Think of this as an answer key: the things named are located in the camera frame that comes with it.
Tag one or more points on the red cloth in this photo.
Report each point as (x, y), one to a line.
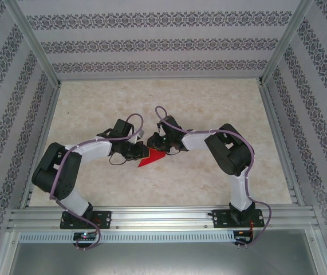
(151, 159)

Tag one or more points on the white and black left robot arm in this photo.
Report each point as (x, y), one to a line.
(94, 149)

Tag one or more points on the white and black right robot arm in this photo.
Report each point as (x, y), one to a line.
(197, 141)

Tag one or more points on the grey sheet metal shelf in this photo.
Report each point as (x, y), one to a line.
(163, 257)

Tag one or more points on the small circuit board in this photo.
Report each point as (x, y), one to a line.
(84, 235)
(242, 237)

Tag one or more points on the grooved aluminium mounting rail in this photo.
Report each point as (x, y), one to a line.
(163, 217)

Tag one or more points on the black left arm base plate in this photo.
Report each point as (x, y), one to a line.
(103, 217)

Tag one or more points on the aluminium side rail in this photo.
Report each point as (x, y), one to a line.
(41, 146)
(280, 143)

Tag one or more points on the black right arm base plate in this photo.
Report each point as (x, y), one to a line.
(220, 219)

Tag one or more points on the aluminium frame post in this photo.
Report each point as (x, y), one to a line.
(286, 43)
(34, 43)

